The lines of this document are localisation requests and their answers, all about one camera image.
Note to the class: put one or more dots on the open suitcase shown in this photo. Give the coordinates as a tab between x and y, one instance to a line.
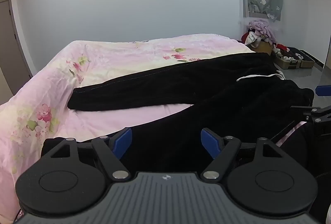
294	58

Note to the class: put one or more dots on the cardboard box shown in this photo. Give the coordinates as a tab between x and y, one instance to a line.
263	47

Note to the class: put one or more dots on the black pants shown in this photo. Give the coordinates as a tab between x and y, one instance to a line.
206	79

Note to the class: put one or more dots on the grey door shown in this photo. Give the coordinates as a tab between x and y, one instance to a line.
11	51

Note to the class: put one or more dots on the pile of purple clothes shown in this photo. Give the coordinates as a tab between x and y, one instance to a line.
261	29

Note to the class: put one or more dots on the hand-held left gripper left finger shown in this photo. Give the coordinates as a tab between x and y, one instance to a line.
123	141

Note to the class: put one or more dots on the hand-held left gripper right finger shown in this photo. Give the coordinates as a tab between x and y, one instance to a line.
209	144

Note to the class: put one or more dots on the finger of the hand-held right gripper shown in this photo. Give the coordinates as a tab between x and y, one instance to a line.
314	113
323	90

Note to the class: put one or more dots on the bed with pink floral sheet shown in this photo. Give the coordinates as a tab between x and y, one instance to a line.
103	58

